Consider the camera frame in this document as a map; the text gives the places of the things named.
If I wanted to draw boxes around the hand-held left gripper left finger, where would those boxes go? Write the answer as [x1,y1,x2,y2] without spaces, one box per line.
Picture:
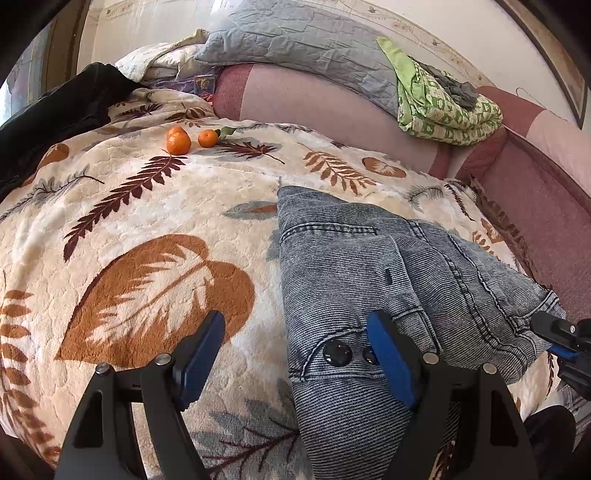
[54,310,226,480]

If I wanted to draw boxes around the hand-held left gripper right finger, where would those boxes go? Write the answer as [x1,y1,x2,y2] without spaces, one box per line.
[366,309,539,480]

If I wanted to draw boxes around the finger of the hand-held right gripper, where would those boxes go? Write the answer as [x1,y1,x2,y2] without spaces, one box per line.
[549,347,591,400]
[530,311,591,354]

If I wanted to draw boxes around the grey-blue denim pants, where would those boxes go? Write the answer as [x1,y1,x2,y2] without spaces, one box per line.
[277,185,568,480]

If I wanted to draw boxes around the cream leaf-print fleece blanket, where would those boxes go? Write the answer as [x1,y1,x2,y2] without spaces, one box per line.
[0,88,568,480]

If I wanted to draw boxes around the tangerine with green leaf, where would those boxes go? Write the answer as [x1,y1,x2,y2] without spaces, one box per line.
[198,126,237,148]

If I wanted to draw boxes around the green printed blanket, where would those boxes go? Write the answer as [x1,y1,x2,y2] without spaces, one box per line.
[376,36,504,147]

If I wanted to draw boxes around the small grey cloth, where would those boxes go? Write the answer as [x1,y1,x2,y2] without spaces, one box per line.
[422,60,481,112]

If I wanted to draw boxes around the colourful printed cloth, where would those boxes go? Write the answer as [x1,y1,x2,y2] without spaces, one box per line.
[152,74,218,100]

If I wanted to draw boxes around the black cloth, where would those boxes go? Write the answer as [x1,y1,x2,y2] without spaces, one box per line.
[0,62,144,199]

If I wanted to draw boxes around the cream folded bedding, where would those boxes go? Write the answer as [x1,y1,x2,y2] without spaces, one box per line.
[115,28,222,86]

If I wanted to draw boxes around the grey quilted pillow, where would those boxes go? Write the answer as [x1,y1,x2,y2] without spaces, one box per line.
[194,0,407,116]

